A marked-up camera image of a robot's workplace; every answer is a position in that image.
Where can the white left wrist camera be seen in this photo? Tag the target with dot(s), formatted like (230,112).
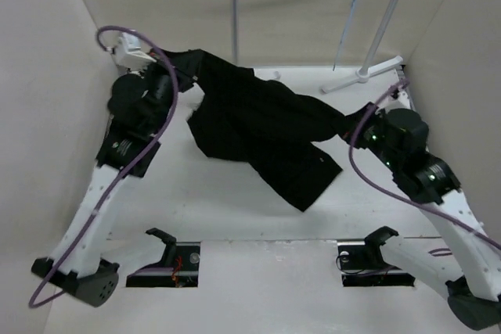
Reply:
(128,53)

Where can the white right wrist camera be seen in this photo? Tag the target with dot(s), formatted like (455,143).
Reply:
(399,95)

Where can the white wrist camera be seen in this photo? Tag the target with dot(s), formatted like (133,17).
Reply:
(399,95)
(128,53)

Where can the translucent blue clothes hanger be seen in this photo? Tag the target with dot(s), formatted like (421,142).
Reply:
(344,34)

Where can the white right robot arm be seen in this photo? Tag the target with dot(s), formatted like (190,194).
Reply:
(398,139)

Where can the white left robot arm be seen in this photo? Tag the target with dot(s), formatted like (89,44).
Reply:
(79,266)

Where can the white clothes rack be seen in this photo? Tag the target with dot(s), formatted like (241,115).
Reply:
(274,32)

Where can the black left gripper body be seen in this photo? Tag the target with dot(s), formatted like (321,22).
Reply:
(160,81)

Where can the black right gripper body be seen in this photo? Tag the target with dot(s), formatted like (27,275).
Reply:
(372,134)

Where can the black trousers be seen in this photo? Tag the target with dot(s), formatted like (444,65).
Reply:
(243,118)

